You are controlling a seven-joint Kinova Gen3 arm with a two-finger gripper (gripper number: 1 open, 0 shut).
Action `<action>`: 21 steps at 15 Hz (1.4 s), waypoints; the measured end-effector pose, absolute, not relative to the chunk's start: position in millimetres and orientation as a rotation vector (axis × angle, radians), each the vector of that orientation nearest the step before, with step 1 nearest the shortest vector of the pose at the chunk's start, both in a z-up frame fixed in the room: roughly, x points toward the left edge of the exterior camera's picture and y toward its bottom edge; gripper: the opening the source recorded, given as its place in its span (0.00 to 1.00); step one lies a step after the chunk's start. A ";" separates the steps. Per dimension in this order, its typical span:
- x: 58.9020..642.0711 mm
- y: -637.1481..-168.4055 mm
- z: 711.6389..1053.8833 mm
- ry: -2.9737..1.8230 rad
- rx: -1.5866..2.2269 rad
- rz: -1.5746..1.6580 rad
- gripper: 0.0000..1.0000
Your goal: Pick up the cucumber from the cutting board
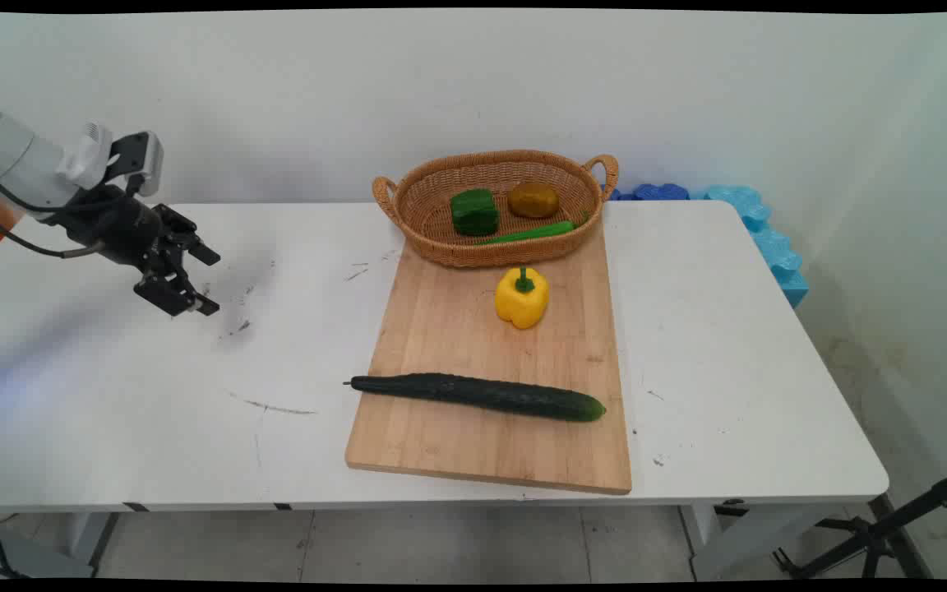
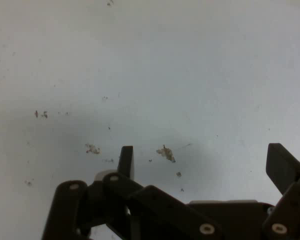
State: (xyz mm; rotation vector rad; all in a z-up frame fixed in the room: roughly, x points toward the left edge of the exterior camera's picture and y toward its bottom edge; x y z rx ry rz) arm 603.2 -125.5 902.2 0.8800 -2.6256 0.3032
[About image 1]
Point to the light blue foam block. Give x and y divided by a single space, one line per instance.
773 247

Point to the yellow bell pepper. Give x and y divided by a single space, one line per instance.
521 302

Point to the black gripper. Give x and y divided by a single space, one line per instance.
120 226

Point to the brown potato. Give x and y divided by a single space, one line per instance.
533 200

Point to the black tripod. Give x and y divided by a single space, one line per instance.
876 534

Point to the white table leg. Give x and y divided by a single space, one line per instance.
757 534
87 534

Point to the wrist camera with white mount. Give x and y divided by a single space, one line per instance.
132 156

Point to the light green chili pepper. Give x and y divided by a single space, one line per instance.
531 233

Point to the long dark green cucumber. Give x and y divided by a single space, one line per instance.
482 395

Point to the green bell pepper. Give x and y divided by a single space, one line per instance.
473 212

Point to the wooden cutting board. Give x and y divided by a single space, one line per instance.
482 345

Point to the woven wicker basket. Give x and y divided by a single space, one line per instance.
432 205

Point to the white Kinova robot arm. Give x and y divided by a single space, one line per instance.
13 156

